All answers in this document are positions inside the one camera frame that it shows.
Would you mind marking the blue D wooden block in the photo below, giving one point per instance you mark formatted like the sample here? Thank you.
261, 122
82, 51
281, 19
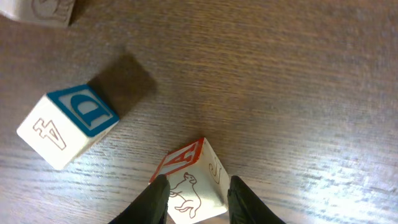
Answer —
65, 123

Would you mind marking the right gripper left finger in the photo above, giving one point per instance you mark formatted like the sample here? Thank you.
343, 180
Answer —
149, 207

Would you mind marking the Y letter wooden block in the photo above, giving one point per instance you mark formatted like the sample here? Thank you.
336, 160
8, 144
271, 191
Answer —
52, 13

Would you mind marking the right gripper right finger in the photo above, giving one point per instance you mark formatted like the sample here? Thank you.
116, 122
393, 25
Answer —
245, 207

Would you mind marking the red A number wooden block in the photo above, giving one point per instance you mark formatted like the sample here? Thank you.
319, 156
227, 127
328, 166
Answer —
198, 182

